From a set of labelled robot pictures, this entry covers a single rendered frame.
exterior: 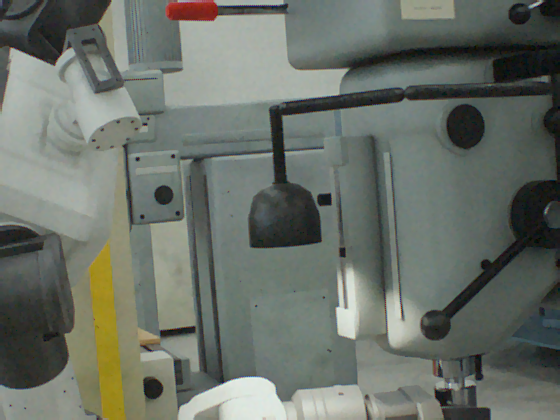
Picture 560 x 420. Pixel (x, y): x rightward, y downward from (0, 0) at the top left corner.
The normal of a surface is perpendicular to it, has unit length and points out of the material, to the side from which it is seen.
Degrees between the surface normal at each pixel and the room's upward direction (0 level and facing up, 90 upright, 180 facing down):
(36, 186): 58
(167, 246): 90
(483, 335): 125
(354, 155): 90
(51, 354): 108
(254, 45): 90
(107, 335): 90
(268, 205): 72
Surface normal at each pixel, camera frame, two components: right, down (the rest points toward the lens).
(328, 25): -0.92, 0.09
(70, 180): 0.56, -0.54
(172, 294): 0.39, 0.02
